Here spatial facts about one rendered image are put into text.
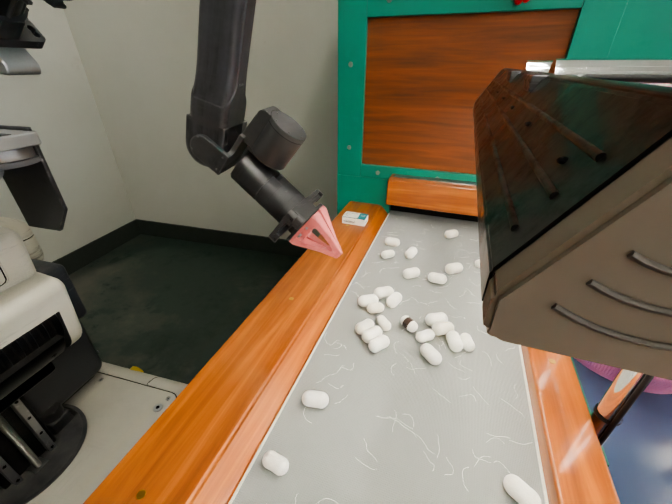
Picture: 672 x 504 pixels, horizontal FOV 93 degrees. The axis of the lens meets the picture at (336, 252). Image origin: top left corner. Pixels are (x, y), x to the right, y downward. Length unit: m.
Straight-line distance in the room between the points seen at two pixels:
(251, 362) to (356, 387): 0.15
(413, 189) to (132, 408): 0.98
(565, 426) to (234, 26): 0.60
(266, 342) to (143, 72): 2.02
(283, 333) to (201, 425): 0.16
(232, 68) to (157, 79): 1.82
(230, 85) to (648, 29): 0.77
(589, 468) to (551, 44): 0.74
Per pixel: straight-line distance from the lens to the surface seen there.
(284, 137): 0.45
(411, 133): 0.90
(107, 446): 1.12
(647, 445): 0.66
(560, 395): 0.52
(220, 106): 0.48
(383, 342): 0.51
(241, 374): 0.47
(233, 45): 0.47
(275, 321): 0.53
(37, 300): 0.72
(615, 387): 0.48
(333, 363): 0.50
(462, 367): 0.53
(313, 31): 1.82
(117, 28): 2.42
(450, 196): 0.86
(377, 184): 0.94
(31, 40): 0.77
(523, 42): 0.89
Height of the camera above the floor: 1.12
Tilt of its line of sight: 30 degrees down
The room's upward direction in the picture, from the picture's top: straight up
